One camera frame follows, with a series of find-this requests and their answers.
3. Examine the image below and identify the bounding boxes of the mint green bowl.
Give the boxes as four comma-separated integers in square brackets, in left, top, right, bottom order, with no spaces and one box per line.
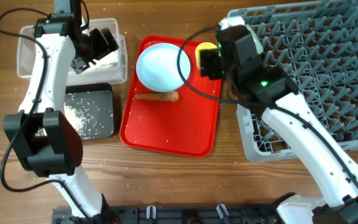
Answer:
[250,29,264,55]

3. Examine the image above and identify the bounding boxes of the red plastic tray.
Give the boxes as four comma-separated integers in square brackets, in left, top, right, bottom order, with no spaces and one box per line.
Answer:
[119,34,226,159]

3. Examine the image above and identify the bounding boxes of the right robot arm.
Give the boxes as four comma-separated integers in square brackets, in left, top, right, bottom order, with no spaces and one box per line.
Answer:
[201,23,358,223]

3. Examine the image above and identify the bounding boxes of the black waste tray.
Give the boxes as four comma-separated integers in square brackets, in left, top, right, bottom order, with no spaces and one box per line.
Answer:
[64,83,114,141]

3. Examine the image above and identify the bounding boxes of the orange carrot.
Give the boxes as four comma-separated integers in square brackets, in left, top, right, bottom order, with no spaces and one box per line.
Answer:
[135,91,179,102]

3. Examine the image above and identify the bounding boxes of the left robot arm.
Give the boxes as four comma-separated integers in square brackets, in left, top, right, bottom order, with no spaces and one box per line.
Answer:
[3,1,120,223]

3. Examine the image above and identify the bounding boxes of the yellow plastic cup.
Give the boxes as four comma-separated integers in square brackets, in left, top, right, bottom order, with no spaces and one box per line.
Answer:
[195,42,218,70]

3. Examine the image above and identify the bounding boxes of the clear plastic bin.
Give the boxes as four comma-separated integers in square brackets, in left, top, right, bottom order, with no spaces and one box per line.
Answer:
[17,18,127,86]

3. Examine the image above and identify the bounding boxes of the large light blue plate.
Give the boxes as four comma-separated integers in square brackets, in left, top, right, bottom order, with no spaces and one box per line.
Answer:
[135,43,184,92]

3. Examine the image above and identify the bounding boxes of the grey dishwasher rack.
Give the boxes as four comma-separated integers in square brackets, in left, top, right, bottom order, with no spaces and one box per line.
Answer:
[229,1,358,151]

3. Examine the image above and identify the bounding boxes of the white napkin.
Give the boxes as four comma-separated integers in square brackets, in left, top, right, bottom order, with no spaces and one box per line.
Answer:
[89,51,119,70]

